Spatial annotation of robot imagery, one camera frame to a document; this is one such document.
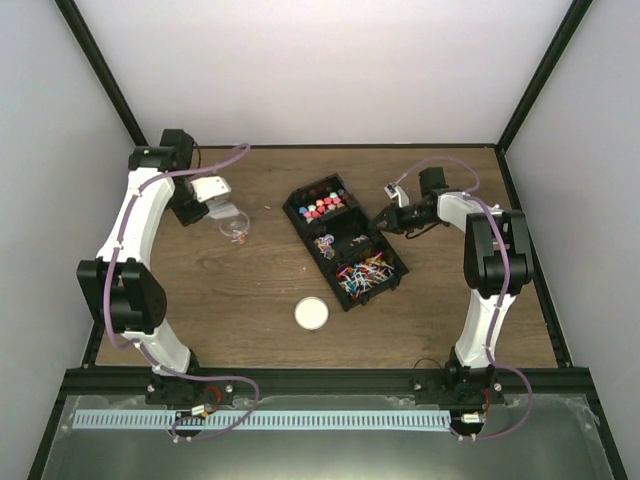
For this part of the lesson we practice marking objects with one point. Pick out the clear plastic cup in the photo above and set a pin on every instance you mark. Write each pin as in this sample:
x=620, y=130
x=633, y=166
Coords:
x=236, y=227

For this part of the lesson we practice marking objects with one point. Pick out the light blue slotted cable duct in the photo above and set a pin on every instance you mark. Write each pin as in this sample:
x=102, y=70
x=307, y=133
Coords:
x=300, y=420

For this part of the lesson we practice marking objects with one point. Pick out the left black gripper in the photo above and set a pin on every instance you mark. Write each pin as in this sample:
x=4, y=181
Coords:
x=189, y=216

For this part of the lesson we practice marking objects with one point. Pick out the black three-compartment candy bin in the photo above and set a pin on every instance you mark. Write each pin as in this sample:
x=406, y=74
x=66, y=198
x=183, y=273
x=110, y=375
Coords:
x=356, y=260

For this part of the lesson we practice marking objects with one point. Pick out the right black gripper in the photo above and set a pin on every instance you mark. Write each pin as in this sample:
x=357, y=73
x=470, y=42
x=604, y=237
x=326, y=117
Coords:
x=390, y=213

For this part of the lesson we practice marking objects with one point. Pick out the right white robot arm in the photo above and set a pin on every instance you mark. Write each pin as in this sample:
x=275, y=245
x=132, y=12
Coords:
x=497, y=264

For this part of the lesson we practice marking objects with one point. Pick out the metal scoop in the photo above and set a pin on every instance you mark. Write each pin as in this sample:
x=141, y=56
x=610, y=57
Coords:
x=221, y=210

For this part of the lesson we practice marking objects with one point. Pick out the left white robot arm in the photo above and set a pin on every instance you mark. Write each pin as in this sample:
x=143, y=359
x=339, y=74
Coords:
x=120, y=290

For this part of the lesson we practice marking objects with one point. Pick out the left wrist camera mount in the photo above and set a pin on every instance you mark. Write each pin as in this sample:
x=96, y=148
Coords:
x=210, y=188

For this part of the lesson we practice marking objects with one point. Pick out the white round lid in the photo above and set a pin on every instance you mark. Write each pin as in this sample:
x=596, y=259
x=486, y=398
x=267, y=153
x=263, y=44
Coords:
x=311, y=313

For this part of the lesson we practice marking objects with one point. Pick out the black front mounting rail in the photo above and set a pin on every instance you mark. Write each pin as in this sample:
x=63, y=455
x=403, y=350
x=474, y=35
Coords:
x=426, y=384

